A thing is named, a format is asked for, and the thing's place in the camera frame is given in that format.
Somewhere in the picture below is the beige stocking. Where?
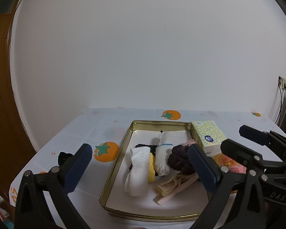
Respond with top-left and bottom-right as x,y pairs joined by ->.
155,173 -> 199,205

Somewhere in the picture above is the white sock blue stripe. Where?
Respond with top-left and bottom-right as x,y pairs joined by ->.
155,131 -> 173,176

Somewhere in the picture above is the yellow sock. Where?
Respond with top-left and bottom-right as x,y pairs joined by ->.
148,152 -> 156,183

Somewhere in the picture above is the white waffle towel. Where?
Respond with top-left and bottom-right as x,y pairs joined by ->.
123,146 -> 151,197

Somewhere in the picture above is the black fuzzy sock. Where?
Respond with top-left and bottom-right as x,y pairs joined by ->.
129,144 -> 157,171

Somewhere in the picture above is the round gold pink tin lid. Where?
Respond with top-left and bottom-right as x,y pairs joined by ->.
212,153 -> 246,193

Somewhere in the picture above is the dark purple scrunchie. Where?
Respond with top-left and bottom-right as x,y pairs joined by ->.
167,145 -> 196,175

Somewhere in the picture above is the pink knotted cloth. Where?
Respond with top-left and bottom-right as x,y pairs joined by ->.
183,139 -> 196,146

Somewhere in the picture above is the yellow patterned tissue pack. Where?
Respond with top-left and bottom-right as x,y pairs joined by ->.
191,120 -> 227,157

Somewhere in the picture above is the gold rectangular tin tray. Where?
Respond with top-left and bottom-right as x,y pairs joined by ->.
100,120 -> 209,222

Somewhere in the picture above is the brown wooden door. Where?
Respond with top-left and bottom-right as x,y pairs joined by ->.
0,0 -> 36,205

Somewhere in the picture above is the black hair tie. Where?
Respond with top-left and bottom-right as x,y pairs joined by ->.
57,151 -> 75,168

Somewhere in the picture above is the white wall socket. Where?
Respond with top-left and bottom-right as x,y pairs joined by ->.
278,76 -> 286,90

